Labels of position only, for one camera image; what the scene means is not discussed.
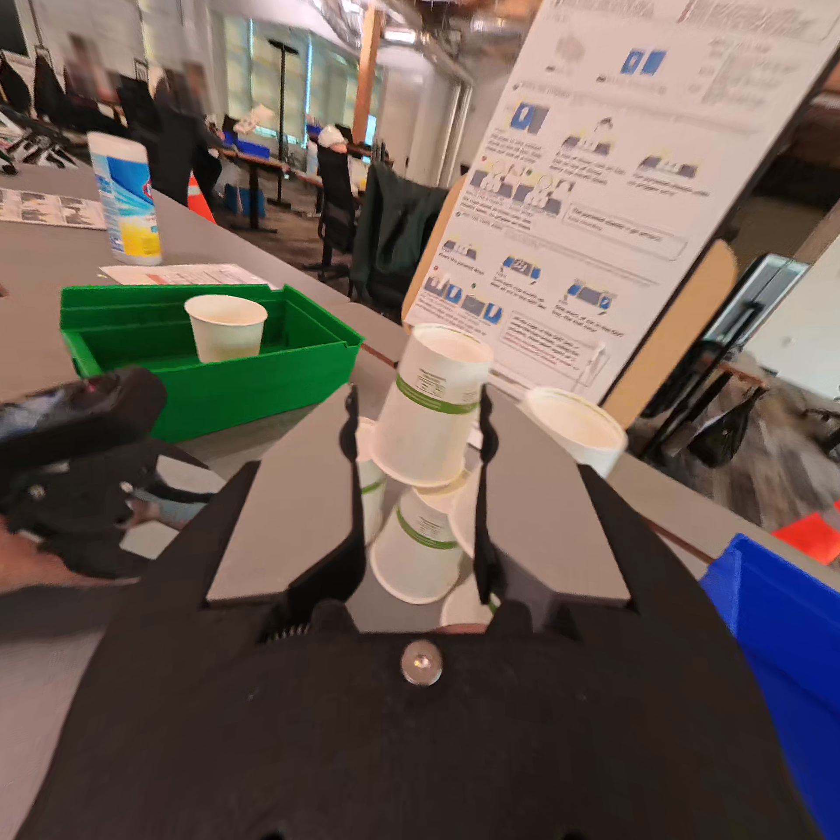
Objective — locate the white paper sheet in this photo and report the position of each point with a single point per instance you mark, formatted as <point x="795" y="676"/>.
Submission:
<point x="190" y="274"/>

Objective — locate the red floor object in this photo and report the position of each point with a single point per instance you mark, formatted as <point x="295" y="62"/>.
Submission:
<point x="810" y="535"/>

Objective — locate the dark green jacket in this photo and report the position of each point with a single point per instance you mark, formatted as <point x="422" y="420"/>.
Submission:
<point x="400" y="236"/>

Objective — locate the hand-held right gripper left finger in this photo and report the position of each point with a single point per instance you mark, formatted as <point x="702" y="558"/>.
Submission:
<point x="289" y="518"/>

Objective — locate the person's left hand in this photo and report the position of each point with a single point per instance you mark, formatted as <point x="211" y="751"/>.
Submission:
<point x="33" y="568"/>

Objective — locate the large blue plastic bin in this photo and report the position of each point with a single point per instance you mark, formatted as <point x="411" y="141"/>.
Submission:
<point x="787" y="656"/>

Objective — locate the orange traffic cone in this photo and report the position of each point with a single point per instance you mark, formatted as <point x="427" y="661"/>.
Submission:
<point x="200" y="203"/>

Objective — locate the wipes canister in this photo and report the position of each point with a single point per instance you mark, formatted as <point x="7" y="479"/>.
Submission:
<point x="128" y="197"/>

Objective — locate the printed instruction sheet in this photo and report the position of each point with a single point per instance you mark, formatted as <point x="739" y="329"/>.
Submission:
<point x="623" y="164"/>

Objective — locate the green plastic bin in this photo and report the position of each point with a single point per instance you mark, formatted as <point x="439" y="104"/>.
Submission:
<point x="262" y="394"/>

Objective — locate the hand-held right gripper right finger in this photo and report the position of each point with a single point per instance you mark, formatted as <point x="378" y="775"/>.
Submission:
<point x="551" y="525"/>

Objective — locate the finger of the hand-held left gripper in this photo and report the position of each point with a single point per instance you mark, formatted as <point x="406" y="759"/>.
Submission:
<point x="170" y="508"/>

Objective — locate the printed label sheet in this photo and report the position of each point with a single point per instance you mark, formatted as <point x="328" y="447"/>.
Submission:
<point x="46" y="210"/>

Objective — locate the black floor lamp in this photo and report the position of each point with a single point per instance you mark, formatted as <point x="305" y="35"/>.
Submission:
<point x="282" y="118"/>

